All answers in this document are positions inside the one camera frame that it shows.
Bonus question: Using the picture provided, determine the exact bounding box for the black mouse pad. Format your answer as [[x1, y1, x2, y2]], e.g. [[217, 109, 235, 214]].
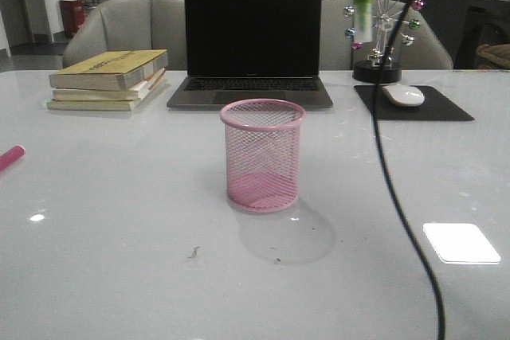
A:
[[377, 86, 474, 122]]

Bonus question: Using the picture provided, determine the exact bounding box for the black cable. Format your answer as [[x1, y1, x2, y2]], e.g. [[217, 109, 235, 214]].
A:
[[371, 0, 445, 340]]

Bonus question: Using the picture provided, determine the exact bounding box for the bottom cream book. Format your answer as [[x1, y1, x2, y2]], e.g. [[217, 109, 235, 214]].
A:
[[46, 82, 160, 111]]

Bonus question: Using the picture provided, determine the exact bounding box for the right grey armchair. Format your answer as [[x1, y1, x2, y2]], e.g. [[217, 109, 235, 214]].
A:
[[320, 0, 453, 70]]

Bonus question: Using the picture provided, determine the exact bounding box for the white computer mouse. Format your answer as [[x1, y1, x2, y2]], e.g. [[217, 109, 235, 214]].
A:
[[382, 84, 425, 107]]

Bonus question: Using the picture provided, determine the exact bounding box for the top yellow book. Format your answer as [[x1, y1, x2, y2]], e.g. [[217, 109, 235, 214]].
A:
[[49, 49, 168, 91]]

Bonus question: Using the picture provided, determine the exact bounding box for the pink marker pen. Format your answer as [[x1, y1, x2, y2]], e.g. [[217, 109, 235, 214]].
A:
[[0, 145, 26, 171]]

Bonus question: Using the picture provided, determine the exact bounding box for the grey open laptop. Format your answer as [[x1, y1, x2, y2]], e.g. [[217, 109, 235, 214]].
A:
[[167, 0, 333, 110]]

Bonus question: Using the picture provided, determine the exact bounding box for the middle cream book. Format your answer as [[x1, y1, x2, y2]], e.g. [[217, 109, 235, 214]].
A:
[[53, 68, 166, 101]]

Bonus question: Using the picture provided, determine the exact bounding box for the ferris wheel desk ornament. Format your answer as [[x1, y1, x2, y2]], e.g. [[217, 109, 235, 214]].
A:
[[343, 0, 422, 84]]

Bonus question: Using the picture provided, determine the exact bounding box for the left grey armchair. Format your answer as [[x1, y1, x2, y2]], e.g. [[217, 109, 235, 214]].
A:
[[62, 0, 187, 70]]

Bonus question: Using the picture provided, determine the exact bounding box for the pink mesh pen holder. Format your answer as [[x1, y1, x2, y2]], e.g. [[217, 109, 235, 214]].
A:
[[220, 99, 305, 213]]

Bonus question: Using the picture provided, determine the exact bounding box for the cream book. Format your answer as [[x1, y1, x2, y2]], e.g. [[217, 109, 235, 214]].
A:
[[53, 68, 166, 101], [46, 82, 160, 111]]

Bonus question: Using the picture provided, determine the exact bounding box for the red bin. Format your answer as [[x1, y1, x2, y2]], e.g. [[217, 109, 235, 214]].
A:
[[59, 0, 84, 37]]

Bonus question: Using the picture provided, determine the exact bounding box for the grey armchair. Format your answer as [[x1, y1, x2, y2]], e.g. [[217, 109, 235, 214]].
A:
[[62, 0, 187, 70], [320, 0, 453, 70]]

